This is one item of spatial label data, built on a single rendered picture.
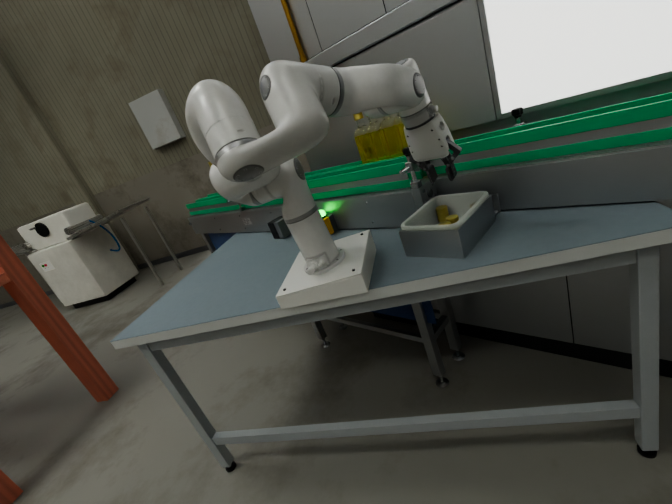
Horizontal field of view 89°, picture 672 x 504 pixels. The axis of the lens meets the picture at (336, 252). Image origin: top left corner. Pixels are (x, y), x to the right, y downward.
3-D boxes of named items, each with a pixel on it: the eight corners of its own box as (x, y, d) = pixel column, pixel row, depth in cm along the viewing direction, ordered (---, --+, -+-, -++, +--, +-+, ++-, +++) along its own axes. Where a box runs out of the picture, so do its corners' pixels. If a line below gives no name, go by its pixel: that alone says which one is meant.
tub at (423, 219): (496, 218, 97) (491, 189, 94) (464, 257, 84) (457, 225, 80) (440, 220, 109) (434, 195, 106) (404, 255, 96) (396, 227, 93)
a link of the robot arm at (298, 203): (316, 214, 85) (287, 154, 79) (271, 231, 89) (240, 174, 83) (323, 201, 94) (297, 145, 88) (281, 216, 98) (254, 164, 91)
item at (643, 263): (660, 458, 97) (662, 235, 72) (224, 472, 144) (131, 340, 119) (641, 429, 105) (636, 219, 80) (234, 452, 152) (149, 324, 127)
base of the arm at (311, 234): (340, 273, 87) (314, 221, 81) (297, 286, 92) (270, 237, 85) (348, 245, 101) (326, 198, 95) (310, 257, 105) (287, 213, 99)
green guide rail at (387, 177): (412, 186, 108) (405, 161, 105) (410, 187, 107) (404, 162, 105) (192, 215, 233) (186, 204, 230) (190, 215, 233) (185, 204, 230)
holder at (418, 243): (502, 211, 100) (498, 186, 98) (464, 258, 84) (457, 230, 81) (448, 214, 113) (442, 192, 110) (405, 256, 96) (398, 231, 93)
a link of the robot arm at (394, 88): (314, 121, 67) (384, 121, 80) (361, 104, 57) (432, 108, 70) (307, 74, 65) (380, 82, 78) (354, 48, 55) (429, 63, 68)
